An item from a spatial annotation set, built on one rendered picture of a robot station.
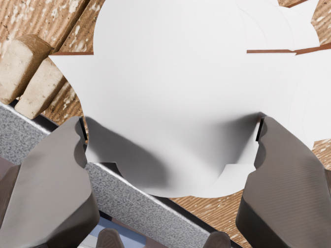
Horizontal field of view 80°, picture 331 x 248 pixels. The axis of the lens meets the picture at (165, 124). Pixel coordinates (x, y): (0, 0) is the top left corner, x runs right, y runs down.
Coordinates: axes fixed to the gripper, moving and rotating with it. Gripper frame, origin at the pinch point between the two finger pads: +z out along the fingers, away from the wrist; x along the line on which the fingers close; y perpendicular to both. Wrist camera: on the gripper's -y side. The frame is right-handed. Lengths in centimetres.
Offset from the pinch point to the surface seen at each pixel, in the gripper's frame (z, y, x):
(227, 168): 0.5, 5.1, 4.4
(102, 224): 12.7, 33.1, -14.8
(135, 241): 12.3, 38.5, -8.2
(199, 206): 5.7, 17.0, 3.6
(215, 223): 5.7, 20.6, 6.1
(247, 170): 0.5, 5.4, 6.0
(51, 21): 5.6, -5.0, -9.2
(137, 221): 7.7, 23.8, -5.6
